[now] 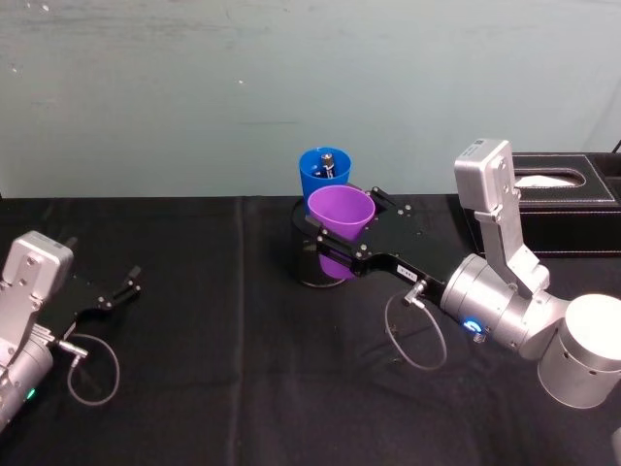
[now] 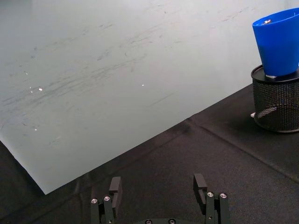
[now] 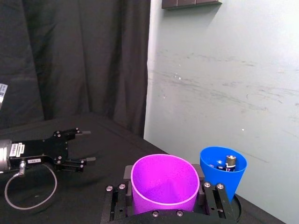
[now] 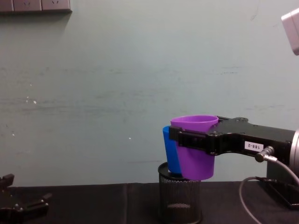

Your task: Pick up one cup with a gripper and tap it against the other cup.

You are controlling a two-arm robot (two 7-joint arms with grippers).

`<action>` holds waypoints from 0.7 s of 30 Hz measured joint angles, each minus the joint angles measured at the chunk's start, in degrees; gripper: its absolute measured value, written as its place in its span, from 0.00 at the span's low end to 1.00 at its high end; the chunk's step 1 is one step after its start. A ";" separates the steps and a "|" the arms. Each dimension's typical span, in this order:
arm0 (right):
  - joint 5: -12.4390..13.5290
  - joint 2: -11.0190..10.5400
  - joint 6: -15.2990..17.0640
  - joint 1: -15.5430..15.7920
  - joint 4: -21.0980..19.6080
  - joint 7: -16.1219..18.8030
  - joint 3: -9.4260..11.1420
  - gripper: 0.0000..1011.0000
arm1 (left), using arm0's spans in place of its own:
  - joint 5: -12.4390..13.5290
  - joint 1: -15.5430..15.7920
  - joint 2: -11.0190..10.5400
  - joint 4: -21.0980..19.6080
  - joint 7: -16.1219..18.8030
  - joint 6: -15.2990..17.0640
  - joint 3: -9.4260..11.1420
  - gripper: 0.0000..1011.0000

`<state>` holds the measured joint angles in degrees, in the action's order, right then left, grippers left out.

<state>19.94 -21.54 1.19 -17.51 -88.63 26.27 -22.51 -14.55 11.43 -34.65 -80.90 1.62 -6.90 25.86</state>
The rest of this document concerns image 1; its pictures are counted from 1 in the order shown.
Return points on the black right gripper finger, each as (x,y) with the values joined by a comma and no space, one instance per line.
(383,196)
(339,246)

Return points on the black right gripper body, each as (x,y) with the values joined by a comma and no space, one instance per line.
(412,247)

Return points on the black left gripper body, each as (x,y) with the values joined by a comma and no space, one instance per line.
(73,301)

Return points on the purple plastic cup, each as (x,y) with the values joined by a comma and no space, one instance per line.
(342,211)

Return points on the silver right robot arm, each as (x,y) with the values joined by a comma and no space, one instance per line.
(490,301)

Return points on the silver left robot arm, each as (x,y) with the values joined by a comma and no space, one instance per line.
(29,272)

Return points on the small metal tool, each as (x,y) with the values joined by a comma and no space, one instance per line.
(328,164)

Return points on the blue plastic cup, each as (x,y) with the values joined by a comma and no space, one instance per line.
(310,175)

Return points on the white tissue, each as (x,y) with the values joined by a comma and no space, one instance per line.
(538,181)

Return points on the black table cloth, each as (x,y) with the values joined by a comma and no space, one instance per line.
(233,388)

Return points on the black leather tissue box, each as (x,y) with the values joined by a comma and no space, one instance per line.
(563,223)

